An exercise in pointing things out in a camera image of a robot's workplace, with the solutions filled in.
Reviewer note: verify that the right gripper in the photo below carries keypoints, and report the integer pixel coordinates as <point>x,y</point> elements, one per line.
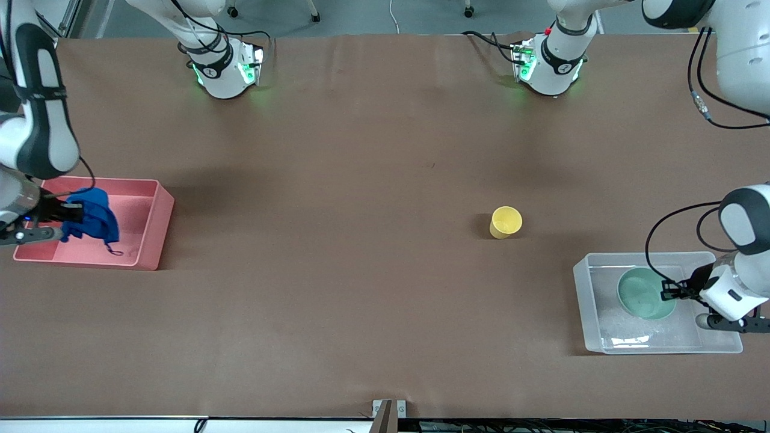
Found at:
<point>50,210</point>

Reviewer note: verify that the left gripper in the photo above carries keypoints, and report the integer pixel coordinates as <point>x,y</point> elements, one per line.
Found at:
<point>696,282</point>

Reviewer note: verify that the blue cloth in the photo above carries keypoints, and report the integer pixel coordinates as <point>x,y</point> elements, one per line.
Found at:
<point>96,216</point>

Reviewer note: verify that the light green bowl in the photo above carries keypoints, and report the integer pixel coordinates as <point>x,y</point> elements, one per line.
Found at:
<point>643,294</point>

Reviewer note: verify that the yellow cup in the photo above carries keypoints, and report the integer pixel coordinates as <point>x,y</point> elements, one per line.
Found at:
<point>505,222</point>

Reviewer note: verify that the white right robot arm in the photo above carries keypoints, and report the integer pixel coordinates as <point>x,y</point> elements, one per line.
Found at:
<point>225,78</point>

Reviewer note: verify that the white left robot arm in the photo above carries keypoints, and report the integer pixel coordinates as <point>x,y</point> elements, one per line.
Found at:
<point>553,66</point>

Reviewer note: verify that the clear plastic box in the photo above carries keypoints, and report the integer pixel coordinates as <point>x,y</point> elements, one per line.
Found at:
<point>637,340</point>

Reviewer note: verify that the pink plastic bin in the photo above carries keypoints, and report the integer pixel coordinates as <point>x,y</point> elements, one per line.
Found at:
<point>144,240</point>

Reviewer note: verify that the brown table cover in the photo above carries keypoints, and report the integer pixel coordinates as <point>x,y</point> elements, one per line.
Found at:
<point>385,150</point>

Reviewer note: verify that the aluminium frame profile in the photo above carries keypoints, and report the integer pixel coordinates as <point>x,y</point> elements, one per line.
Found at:
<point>71,17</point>

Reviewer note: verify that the metal table bracket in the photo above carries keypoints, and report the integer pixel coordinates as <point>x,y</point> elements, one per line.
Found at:
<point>389,415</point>

